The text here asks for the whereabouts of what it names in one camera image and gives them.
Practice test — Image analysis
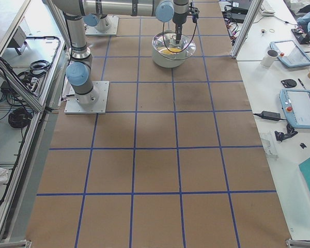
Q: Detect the white electric cooking pot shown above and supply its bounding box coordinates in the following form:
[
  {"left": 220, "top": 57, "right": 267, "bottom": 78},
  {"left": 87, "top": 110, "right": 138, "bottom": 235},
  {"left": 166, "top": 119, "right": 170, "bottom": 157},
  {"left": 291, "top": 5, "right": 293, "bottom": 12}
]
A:
[{"left": 152, "top": 29, "right": 196, "bottom": 68}]

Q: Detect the lower teach pendant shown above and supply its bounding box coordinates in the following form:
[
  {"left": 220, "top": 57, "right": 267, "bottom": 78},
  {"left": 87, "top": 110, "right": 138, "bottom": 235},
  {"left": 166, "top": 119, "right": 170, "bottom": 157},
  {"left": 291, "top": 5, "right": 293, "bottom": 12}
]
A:
[{"left": 280, "top": 89, "right": 310, "bottom": 129}]

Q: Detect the coiled black cable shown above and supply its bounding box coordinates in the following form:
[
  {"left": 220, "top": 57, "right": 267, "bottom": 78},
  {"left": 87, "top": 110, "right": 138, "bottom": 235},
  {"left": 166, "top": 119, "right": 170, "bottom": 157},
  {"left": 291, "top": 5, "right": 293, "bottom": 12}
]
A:
[{"left": 7, "top": 107, "right": 33, "bottom": 129}]

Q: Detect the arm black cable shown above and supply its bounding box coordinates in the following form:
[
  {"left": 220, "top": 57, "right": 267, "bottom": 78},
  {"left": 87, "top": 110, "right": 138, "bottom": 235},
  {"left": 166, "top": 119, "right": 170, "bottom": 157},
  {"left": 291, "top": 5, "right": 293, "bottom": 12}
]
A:
[{"left": 162, "top": 7, "right": 199, "bottom": 54}]

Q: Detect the white paper cup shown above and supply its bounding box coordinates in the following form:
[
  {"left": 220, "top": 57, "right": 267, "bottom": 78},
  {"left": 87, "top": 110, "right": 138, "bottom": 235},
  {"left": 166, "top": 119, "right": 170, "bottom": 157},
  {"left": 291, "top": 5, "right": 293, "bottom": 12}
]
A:
[{"left": 260, "top": 49, "right": 278, "bottom": 68}]

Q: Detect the clear plastic holder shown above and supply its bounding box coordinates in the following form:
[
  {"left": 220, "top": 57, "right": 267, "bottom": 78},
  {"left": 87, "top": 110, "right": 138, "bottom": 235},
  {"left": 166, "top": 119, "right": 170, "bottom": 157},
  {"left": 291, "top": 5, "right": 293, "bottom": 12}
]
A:
[{"left": 259, "top": 132, "right": 278, "bottom": 160}]

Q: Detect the grey control box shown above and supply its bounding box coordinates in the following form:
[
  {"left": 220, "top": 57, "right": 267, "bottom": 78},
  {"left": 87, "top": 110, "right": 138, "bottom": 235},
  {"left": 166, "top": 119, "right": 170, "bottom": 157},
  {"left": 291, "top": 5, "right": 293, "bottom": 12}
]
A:
[{"left": 7, "top": 26, "right": 26, "bottom": 55}]

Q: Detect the black plastic bracket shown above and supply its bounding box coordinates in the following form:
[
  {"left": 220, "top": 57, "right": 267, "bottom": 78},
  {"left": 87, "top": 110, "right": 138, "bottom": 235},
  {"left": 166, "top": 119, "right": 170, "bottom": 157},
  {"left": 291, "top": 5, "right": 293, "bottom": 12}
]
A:
[{"left": 274, "top": 123, "right": 299, "bottom": 142}]

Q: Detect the upper teach pendant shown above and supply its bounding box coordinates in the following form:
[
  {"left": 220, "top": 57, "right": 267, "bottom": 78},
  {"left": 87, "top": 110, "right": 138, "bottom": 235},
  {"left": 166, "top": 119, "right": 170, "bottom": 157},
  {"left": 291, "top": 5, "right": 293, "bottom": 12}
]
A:
[{"left": 270, "top": 40, "right": 310, "bottom": 68}]

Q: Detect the black power brick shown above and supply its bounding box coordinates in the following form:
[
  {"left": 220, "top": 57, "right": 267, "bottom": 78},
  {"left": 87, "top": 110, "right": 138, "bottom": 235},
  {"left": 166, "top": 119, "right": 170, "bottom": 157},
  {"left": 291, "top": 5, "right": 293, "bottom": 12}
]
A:
[{"left": 253, "top": 111, "right": 285, "bottom": 121}]

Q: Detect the teach pendant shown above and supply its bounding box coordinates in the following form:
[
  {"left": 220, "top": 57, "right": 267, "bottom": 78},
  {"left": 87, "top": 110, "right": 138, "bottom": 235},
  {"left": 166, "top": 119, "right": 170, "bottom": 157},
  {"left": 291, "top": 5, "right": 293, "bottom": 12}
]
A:
[
  {"left": 280, "top": 89, "right": 310, "bottom": 129},
  {"left": 270, "top": 40, "right": 310, "bottom": 68}
]

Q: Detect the yellow corn cob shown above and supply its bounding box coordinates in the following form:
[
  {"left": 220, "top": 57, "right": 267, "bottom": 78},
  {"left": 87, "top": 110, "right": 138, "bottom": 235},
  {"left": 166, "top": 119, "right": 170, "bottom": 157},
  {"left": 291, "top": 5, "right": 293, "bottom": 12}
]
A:
[{"left": 159, "top": 47, "right": 182, "bottom": 55}]

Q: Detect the aluminium frame post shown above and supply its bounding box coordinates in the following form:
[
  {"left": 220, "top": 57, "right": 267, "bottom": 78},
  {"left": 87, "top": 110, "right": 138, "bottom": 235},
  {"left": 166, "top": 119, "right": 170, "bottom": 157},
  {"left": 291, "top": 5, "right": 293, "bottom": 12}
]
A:
[{"left": 230, "top": 0, "right": 263, "bottom": 59}]

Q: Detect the glass pot lid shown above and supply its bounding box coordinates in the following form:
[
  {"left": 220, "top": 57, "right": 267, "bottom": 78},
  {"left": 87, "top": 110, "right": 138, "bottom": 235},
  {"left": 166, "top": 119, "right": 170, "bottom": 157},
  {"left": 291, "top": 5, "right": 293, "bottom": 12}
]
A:
[{"left": 152, "top": 30, "right": 196, "bottom": 60}]

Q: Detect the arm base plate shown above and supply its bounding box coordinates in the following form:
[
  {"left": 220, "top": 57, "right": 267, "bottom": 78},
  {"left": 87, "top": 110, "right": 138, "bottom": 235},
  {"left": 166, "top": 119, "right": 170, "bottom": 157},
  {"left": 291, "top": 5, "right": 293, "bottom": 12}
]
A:
[
  {"left": 64, "top": 81, "right": 110, "bottom": 114},
  {"left": 85, "top": 15, "right": 119, "bottom": 36}
]

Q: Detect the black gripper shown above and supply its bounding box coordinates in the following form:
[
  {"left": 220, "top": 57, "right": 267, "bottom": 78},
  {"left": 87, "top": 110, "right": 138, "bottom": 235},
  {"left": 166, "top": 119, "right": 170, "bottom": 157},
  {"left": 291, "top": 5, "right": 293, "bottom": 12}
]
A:
[{"left": 173, "top": 6, "right": 199, "bottom": 43}]

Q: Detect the black round disc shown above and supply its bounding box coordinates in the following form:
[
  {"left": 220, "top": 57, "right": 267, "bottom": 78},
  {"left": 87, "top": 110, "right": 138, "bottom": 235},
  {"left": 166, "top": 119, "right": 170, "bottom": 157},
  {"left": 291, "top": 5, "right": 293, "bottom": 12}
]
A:
[{"left": 281, "top": 79, "right": 297, "bottom": 88}]

